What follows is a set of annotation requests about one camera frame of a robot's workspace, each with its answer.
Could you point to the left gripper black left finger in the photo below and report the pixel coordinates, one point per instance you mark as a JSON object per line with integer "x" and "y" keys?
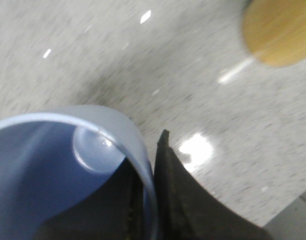
{"x": 113, "y": 212}

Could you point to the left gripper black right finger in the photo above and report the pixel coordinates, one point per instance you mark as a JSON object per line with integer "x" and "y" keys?
{"x": 187, "y": 211}

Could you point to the blue plastic cup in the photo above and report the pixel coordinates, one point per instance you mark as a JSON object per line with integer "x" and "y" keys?
{"x": 51, "y": 161}

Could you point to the round wooden stool top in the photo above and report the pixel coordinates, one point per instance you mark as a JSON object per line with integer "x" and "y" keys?
{"x": 274, "y": 31}

